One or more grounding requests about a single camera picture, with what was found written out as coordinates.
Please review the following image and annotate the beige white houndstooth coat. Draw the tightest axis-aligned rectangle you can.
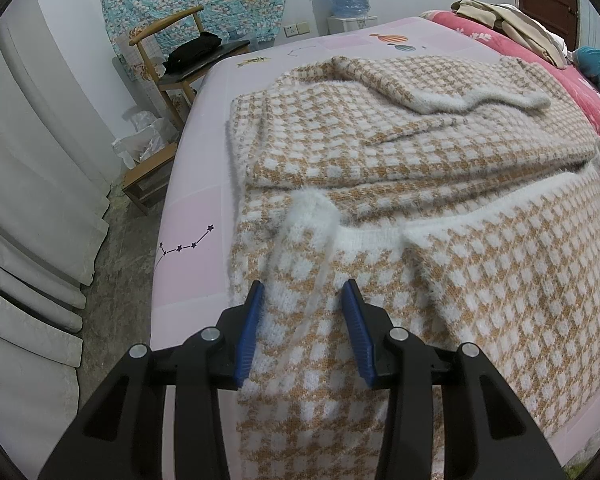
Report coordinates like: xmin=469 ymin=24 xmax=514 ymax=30
xmin=223 ymin=54 xmax=600 ymax=480

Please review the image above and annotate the beige and white clothes pile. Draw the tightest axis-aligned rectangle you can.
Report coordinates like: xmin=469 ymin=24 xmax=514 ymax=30
xmin=451 ymin=0 xmax=571 ymax=70

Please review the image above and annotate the pink floral blanket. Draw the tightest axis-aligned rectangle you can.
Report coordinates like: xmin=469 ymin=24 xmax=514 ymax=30
xmin=422 ymin=10 xmax=600 ymax=136

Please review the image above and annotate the pink printed bed sheet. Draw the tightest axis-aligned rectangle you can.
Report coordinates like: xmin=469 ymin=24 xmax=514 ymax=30
xmin=150 ymin=11 xmax=540 ymax=349

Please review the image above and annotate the white curtain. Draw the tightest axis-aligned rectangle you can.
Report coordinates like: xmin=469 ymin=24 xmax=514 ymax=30
xmin=0 ymin=0 xmax=118 ymax=477

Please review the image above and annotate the small wooden stool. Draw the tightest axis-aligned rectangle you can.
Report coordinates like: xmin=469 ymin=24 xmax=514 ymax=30
xmin=121 ymin=143 xmax=178 ymax=214

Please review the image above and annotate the white plastic bag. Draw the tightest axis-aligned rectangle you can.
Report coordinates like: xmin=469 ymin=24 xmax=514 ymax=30
xmin=111 ymin=110 xmax=178 ymax=169

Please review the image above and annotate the white water dispenser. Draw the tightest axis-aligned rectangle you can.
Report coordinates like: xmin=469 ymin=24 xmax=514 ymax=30
xmin=327 ymin=15 xmax=378 ymax=35

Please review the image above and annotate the wooden chair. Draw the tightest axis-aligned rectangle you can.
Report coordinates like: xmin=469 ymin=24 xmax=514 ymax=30
xmin=128 ymin=5 xmax=251 ymax=129

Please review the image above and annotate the black garment on chair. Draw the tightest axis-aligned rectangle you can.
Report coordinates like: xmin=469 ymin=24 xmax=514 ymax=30
xmin=163 ymin=32 xmax=222 ymax=74

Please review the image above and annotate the wall socket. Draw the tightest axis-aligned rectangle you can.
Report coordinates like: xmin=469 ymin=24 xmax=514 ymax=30
xmin=283 ymin=22 xmax=311 ymax=38

